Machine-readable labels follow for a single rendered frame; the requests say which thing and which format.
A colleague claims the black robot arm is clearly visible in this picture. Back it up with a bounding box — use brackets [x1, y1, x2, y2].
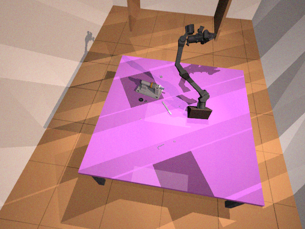
[175, 24, 209, 109]

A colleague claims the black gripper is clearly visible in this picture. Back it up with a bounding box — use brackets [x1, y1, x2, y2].
[195, 29, 217, 44]

